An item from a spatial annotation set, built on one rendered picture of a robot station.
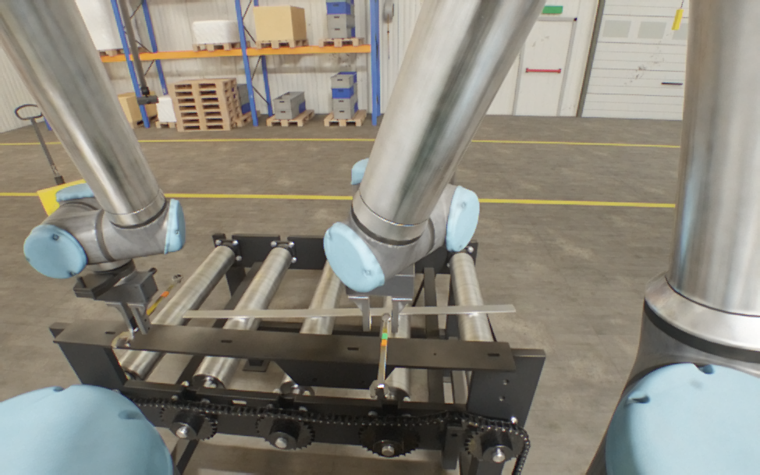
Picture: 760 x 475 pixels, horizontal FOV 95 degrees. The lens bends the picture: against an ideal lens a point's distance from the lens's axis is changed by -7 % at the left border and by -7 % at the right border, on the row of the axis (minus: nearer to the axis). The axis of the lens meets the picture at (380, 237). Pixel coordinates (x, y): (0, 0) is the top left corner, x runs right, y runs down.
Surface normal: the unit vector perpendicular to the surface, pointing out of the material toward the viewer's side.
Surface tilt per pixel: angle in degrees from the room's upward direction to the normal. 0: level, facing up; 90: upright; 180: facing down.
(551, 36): 90
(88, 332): 0
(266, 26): 90
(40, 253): 90
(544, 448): 0
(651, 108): 90
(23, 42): 112
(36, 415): 5
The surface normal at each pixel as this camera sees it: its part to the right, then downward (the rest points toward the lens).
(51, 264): 0.19, 0.47
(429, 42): -0.74, 0.30
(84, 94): 0.75, 0.55
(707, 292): -0.90, 0.29
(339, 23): -0.07, 0.48
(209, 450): -0.01, -0.87
